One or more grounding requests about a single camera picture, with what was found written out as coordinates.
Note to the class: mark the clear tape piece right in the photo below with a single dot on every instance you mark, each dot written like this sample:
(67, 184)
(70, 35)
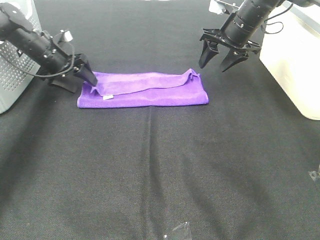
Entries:
(315, 175)

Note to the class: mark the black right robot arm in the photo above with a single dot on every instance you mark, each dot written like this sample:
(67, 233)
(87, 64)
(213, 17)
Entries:
(265, 7)

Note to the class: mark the clear tape piece centre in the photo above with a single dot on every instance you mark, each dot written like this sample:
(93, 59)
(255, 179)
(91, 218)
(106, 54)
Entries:
(180, 232)

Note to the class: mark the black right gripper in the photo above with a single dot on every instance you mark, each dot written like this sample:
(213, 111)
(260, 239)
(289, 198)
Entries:
(235, 34)

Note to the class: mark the clear tape piece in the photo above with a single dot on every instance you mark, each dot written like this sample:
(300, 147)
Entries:
(180, 232)
(315, 175)

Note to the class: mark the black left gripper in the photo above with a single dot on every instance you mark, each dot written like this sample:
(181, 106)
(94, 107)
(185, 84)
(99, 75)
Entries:
(62, 66)

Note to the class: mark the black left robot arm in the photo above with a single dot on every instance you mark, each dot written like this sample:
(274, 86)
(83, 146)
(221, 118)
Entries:
(17, 30)

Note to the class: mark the grey perforated laundry basket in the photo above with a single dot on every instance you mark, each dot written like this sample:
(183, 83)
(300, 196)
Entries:
(12, 81)

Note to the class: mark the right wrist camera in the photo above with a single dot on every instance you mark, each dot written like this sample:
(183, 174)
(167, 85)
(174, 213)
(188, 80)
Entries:
(220, 7)

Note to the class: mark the white plastic bin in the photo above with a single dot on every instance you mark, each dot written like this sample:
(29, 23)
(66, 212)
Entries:
(291, 53)

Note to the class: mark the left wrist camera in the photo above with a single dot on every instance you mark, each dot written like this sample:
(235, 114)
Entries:
(64, 36)

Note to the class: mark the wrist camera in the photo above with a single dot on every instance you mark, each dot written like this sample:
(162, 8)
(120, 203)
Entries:
(220, 7)
(64, 36)

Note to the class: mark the purple microfiber towel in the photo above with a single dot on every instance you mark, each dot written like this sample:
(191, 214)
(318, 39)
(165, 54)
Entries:
(120, 90)

